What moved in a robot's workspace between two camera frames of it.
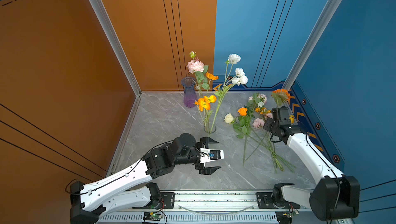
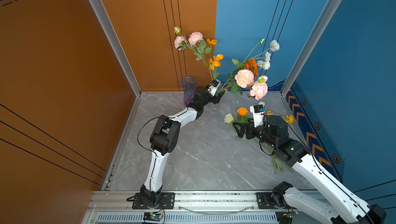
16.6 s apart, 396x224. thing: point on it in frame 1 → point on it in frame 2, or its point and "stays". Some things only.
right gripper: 266,126 → 250,127
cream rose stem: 229,118 stays
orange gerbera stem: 280,96 → 251,65
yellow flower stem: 292,118 stays
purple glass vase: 190,95 stays
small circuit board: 152,216 stays
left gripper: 205,170 → 216,99
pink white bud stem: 254,100 → 277,163
